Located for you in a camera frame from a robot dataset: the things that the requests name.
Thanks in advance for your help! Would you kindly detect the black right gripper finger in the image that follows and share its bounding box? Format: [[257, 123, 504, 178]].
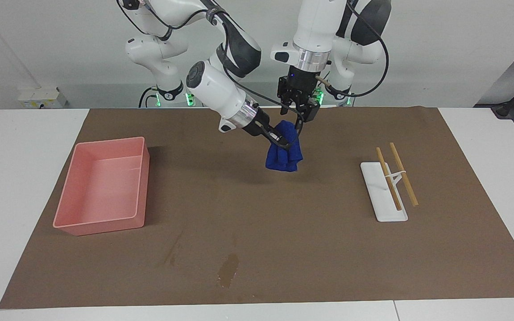
[[262, 123, 285, 141], [267, 134, 294, 151]]

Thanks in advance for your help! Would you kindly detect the blue towel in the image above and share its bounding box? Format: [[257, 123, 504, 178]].
[[265, 119, 303, 173]]

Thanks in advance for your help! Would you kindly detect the brown table mat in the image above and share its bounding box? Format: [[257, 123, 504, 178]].
[[0, 106, 514, 309]]

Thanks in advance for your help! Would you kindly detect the wooden dowel rod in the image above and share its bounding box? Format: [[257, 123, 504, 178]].
[[389, 143, 419, 207], [376, 148, 403, 211]]

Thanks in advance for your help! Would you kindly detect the pink plastic bin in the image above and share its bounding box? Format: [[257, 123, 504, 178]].
[[53, 136, 150, 236]]

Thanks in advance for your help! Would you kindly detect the white power strip box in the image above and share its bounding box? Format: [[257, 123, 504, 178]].
[[18, 87, 68, 109]]

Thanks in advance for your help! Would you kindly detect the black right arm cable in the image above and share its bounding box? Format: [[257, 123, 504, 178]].
[[116, 0, 304, 136]]

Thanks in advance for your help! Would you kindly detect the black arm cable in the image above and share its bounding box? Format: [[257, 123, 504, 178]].
[[319, 0, 390, 99], [116, 0, 304, 136]]

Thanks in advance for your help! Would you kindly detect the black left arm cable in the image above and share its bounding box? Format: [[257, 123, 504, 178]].
[[319, 0, 390, 99]]

